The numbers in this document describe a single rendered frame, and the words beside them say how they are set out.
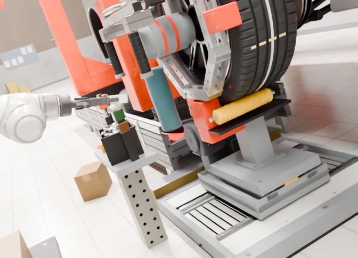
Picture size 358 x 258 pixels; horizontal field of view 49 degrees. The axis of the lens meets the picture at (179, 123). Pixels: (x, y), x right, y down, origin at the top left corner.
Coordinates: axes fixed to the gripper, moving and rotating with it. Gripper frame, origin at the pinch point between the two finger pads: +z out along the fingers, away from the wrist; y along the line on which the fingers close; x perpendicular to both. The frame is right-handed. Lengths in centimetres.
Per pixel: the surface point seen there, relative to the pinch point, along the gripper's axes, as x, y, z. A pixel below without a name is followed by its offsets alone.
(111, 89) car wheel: 4, 332, 105
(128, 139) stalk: 15.6, 5.9, 4.3
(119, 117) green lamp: 6.9, 5.4, 1.6
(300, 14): -27, -7, 80
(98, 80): -7, 244, 65
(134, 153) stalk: 20.9, 5.8, 6.3
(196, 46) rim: -17.1, 9.6, 38.9
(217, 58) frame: -10.7, -22.6, 27.4
